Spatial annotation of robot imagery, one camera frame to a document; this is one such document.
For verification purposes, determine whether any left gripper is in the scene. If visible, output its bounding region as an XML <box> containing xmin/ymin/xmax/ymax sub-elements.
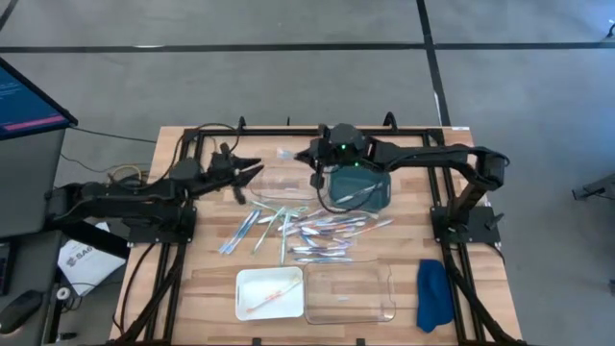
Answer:
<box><xmin>207</xmin><ymin>141</ymin><xmax>265</xmax><ymax>207</ymax></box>

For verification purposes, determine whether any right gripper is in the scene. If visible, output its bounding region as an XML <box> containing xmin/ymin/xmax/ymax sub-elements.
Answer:
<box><xmin>294</xmin><ymin>124</ymin><xmax>337</xmax><ymax>189</ymax></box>

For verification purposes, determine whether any clear plastic bin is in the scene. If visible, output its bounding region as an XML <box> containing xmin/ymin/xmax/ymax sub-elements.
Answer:
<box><xmin>249</xmin><ymin>148</ymin><xmax>333</xmax><ymax>202</ymax></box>
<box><xmin>302</xmin><ymin>259</ymin><xmax>398</xmax><ymax>326</ymax></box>

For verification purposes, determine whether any pale toothbrush in wrapper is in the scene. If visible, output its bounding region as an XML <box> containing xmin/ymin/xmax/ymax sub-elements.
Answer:
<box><xmin>258</xmin><ymin>212</ymin><xmax>300</xmax><ymax>226</ymax></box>
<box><xmin>297</xmin><ymin>214</ymin><xmax>372</xmax><ymax>228</ymax></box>

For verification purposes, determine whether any teal plastic bin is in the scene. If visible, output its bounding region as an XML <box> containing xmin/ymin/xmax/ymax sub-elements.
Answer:
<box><xmin>327</xmin><ymin>165</ymin><xmax>393</xmax><ymax>212</ymax></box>

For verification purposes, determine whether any white plastic bin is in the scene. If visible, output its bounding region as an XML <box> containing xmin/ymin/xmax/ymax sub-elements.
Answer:
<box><xmin>234</xmin><ymin>265</ymin><xmax>306</xmax><ymax>322</ymax></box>

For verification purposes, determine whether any white printed paper sheet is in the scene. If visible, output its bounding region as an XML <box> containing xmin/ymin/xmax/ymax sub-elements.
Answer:
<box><xmin>57</xmin><ymin>221</ymin><xmax>128</xmax><ymax>298</ymax></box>

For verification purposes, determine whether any blue cloth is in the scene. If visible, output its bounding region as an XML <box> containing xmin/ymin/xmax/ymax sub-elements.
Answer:
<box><xmin>415</xmin><ymin>258</ymin><xmax>455</xmax><ymax>334</ymax></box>

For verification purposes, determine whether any blue screen computer monitor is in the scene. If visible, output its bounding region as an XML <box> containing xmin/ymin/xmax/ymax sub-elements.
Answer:
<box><xmin>0</xmin><ymin>56</ymin><xmax>79</xmax><ymax>142</ymax></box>

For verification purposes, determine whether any black keyboard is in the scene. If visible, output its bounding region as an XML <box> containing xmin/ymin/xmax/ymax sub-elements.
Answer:
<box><xmin>0</xmin><ymin>241</ymin><xmax>14</xmax><ymax>297</ymax></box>

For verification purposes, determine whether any black computer mouse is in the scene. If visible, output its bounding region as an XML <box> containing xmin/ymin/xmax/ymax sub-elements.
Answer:
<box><xmin>0</xmin><ymin>288</ymin><xmax>45</xmax><ymax>336</ymax></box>

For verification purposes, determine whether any grey stand leg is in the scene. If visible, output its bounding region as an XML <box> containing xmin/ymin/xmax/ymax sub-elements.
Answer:
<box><xmin>570</xmin><ymin>171</ymin><xmax>615</xmax><ymax>203</ymax></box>

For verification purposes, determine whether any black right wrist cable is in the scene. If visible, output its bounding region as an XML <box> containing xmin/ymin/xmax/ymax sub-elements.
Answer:
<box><xmin>314</xmin><ymin>162</ymin><xmax>383</xmax><ymax>215</ymax></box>

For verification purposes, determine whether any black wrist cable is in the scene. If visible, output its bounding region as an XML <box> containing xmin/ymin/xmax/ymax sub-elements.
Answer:
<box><xmin>162</xmin><ymin>122</ymin><xmax>241</xmax><ymax>186</ymax></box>
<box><xmin>314</xmin><ymin>162</ymin><xmax>383</xmax><ymax>215</ymax></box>

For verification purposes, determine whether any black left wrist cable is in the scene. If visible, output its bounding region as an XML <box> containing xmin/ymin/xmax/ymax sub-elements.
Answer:
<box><xmin>162</xmin><ymin>122</ymin><xmax>241</xmax><ymax>186</ymax></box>

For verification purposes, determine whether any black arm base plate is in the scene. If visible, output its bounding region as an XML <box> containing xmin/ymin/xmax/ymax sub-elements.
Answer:
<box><xmin>127</xmin><ymin>206</ymin><xmax>198</xmax><ymax>244</ymax></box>
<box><xmin>430</xmin><ymin>205</ymin><xmax>502</xmax><ymax>245</ymax></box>

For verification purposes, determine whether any yellow cable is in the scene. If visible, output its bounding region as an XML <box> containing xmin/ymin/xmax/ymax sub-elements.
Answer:
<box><xmin>109</xmin><ymin>163</ymin><xmax>144</xmax><ymax>183</ymax></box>

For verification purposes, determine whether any thin black floor cable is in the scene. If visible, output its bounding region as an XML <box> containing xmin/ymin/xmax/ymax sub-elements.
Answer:
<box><xmin>70</xmin><ymin>124</ymin><xmax>159</xmax><ymax>145</ymax></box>

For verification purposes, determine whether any thick black power cable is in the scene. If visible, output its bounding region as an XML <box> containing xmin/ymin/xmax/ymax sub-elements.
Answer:
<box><xmin>111</xmin><ymin>242</ymin><xmax>160</xmax><ymax>337</ymax></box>

